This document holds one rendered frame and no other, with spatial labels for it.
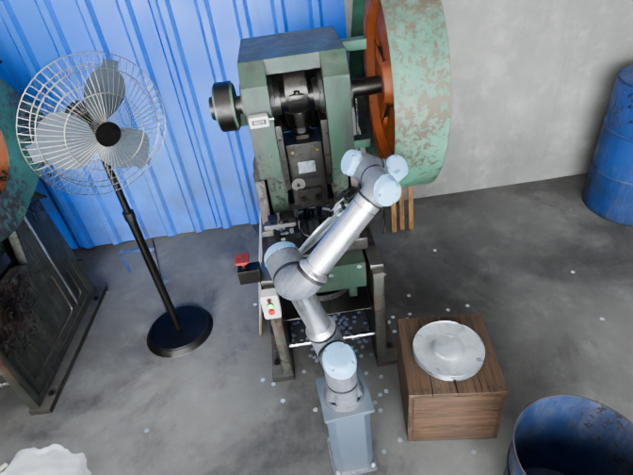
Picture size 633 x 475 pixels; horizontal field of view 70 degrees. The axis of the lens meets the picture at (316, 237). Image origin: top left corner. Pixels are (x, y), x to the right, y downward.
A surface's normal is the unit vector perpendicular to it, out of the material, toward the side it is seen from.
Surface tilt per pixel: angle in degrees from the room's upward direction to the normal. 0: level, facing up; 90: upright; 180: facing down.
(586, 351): 0
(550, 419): 88
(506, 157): 90
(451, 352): 0
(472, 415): 90
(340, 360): 7
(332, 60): 45
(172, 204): 90
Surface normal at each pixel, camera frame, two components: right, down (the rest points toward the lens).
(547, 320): -0.11, -0.79
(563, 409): -0.15, 0.58
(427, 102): 0.07, 0.44
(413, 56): 0.04, 0.14
